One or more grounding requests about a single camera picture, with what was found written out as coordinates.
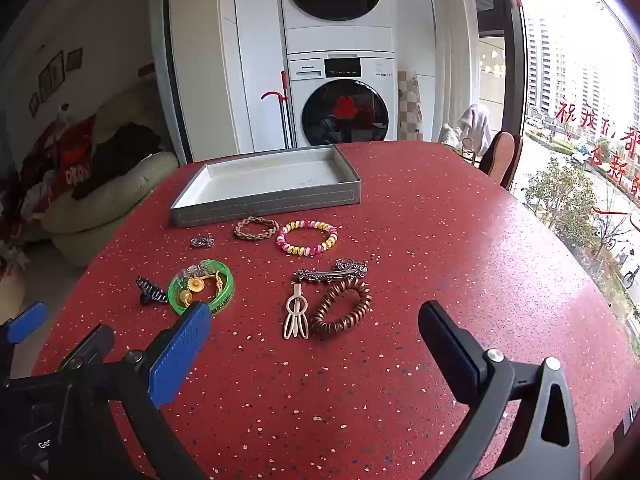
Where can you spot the beige looped hair clip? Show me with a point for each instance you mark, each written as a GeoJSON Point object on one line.
{"type": "Point", "coordinates": [297, 294]}

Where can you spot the black clothes pile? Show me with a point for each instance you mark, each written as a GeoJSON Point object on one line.
{"type": "Point", "coordinates": [120, 155]}

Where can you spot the ornate silver hair clip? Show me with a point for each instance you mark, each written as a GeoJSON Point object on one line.
{"type": "Point", "coordinates": [350, 263]}

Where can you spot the white tall cabinet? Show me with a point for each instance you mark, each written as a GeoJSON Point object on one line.
{"type": "Point", "coordinates": [210, 60]}

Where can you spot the clear plastic hair clip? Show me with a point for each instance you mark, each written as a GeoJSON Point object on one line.
{"type": "Point", "coordinates": [192, 271]}

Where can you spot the green translucent bangle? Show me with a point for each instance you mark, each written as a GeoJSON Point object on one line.
{"type": "Point", "coordinates": [226, 290]}

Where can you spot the red window lettering sticker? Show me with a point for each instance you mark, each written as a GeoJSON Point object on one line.
{"type": "Point", "coordinates": [595, 120]}

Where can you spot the large dark picture frame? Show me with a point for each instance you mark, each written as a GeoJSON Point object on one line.
{"type": "Point", "coordinates": [51, 75]}

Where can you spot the beige cloth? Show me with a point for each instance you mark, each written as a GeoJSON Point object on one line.
{"type": "Point", "coordinates": [449, 136]}

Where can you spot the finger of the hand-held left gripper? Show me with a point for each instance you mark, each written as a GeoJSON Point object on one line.
{"type": "Point", "coordinates": [27, 321]}
{"type": "Point", "coordinates": [90, 346]}

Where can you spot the red printed blanket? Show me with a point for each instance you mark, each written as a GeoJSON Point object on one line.
{"type": "Point", "coordinates": [65, 170]}

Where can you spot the red flower door decoration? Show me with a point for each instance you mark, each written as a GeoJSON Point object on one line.
{"type": "Point", "coordinates": [345, 106]}

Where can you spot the black claw hair clip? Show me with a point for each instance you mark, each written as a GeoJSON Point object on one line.
{"type": "Point", "coordinates": [150, 294]}

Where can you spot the cream leather sofa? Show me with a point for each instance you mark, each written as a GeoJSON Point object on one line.
{"type": "Point", "coordinates": [100, 215]}

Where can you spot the checkered folded board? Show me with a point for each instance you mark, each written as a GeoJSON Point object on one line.
{"type": "Point", "coordinates": [410, 110]}

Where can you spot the grey shallow tray box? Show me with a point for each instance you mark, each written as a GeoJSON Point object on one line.
{"type": "Point", "coordinates": [280, 210]}

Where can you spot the white tumble dryer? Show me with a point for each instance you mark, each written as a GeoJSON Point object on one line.
{"type": "Point", "coordinates": [300, 25]}

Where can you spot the small dark picture frame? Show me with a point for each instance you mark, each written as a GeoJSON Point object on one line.
{"type": "Point", "coordinates": [74, 59]}

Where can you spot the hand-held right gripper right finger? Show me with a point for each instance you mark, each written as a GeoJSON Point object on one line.
{"type": "Point", "coordinates": [450, 350]}

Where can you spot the pale pink towel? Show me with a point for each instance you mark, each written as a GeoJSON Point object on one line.
{"type": "Point", "coordinates": [477, 125]}

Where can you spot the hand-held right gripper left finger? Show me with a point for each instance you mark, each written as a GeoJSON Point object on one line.
{"type": "Point", "coordinates": [180, 355]}

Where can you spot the white washing machine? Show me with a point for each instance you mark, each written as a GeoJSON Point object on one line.
{"type": "Point", "coordinates": [310, 125]}

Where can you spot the small silver heart brooch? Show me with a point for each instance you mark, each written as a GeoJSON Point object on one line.
{"type": "Point", "coordinates": [201, 241]}

